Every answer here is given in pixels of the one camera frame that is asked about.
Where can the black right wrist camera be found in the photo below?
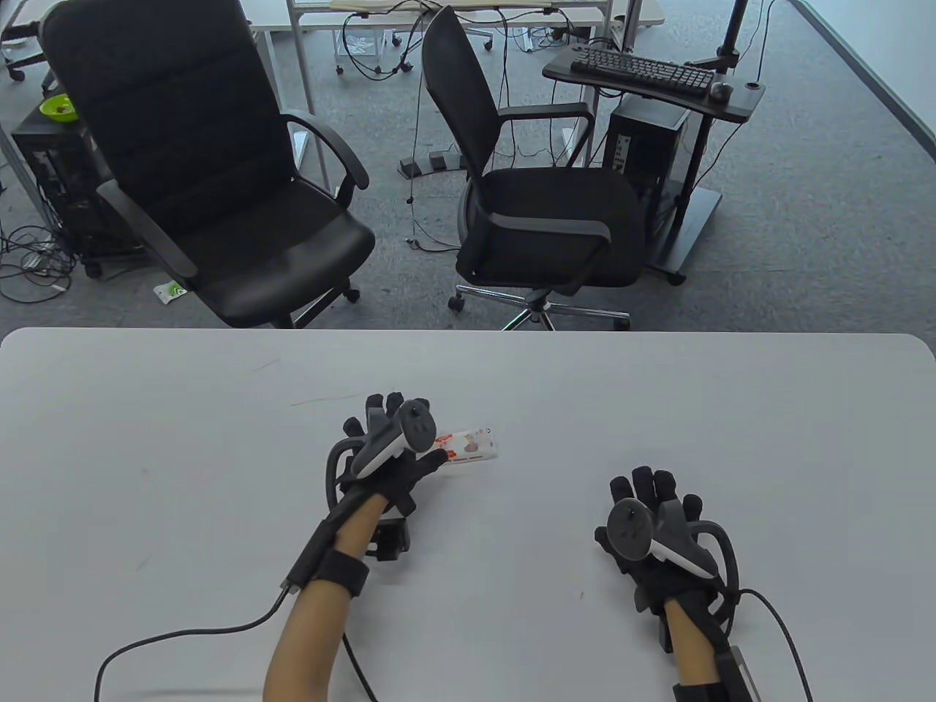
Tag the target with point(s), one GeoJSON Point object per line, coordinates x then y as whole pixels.
{"type": "Point", "coordinates": [666, 636]}

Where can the black computer tower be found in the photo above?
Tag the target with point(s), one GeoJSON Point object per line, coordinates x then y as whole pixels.
{"type": "Point", "coordinates": [651, 139]}
{"type": "Point", "coordinates": [58, 183]}

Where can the black mesh office chair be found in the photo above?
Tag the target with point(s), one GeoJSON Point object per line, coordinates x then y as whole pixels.
{"type": "Point", "coordinates": [556, 219]}

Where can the white desk frame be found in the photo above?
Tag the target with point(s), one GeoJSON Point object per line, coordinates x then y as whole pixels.
{"type": "Point", "coordinates": [301, 58]}

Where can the black rolling computer stand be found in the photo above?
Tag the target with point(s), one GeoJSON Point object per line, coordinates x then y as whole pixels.
{"type": "Point", "coordinates": [559, 71]}

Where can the person's left hand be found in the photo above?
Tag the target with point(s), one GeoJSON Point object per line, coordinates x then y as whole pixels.
{"type": "Point", "coordinates": [423, 468]}

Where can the green bowl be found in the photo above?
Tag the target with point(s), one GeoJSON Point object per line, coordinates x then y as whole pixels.
{"type": "Point", "coordinates": [58, 108]}

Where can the black keyboard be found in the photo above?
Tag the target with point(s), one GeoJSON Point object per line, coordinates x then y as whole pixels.
{"type": "Point", "coordinates": [636, 69]}

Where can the grey hand controller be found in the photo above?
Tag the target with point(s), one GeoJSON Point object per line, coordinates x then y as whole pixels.
{"type": "Point", "coordinates": [417, 428]}
{"type": "Point", "coordinates": [629, 526]}

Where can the black monitor pole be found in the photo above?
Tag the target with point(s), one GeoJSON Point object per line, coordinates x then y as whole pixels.
{"type": "Point", "coordinates": [733, 29]}

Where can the grey right hand controller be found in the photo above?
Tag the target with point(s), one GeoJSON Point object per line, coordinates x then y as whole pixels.
{"type": "Point", "coordinates": [629, 526]}

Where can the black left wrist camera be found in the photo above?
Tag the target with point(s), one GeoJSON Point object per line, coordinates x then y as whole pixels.
{"type": "Point", "coordinates": [391, 541]}

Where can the black left glove sensor module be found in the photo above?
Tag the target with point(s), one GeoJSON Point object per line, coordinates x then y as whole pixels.
{"type": "Point", "coordinates": [314, 545]}

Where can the person's left forearm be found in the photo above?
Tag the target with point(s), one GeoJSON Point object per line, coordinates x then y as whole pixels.
{"type": "Point", "coordinates": [307, 629]}

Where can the black right glove sensor module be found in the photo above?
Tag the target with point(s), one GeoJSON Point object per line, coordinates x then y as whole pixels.
{"type": "Point", "coordinates": [738, 676]}

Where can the grey left hand controller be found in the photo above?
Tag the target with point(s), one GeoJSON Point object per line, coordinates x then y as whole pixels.
{"type": "Point", "coordinates": [417, 428]}

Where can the black leather office chair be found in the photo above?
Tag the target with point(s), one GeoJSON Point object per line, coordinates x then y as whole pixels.
{"type": "Point", "coordinates": [183, 110]}

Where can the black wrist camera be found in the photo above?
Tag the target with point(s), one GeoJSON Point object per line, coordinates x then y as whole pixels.
{"type": "Point", "coordinates": [666, 636]}
{"type": "Point", "coordinates": [391, 541]}

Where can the small white wet wipes pack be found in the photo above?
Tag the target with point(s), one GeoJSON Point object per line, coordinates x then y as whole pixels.
{"type": "Point", "coordinates": [472, 444]}

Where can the green white packet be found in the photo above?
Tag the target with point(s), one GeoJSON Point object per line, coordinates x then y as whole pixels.
{"type": "Point", "coordinates": [170, 292]}

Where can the grey floor power strip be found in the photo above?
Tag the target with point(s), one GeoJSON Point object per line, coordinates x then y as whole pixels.
{"type": "Point", "coordinates": [437, 161]}

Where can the black swivel chair base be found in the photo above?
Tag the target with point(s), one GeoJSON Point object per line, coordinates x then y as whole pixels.
{"type": "Point", "coordinates": [18, 33]}

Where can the person's right hand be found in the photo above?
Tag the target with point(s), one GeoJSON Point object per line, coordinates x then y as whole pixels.
{"type": "Point", "coordinates": [643, 482]}

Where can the black computer mouse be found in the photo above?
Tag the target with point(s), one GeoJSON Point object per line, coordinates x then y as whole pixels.
{"type": "Point", "coordinates": [722, 91]}

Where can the black glove sensor module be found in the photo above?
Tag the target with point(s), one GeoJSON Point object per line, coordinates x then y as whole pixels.
{"type": "Point", "coordinates": [738, 676]}
{"type": "Point", "coordinates": [314, 545]}

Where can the person's right forearm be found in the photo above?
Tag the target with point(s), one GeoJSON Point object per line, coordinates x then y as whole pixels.
{"type": "Point", "coordinates": [691, 651]}

